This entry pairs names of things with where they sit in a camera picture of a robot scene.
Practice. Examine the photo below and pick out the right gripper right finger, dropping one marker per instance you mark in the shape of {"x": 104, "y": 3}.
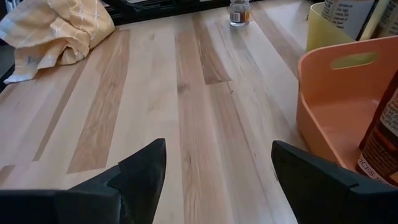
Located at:
{"x": 323, "y": 193}

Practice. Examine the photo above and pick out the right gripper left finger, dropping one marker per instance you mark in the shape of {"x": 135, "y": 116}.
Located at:
{"x": 136, "y": 186}

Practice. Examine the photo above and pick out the orange plastic bin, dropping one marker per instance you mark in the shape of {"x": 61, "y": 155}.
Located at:
{"x": 335, "y": 99}

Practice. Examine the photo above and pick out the yellow plastic bin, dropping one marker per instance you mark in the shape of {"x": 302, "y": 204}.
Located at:
{"x": 323, "y": 34}

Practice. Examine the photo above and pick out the yellow checked cloth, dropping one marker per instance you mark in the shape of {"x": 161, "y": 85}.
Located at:
{"x": 59, "y": 31}

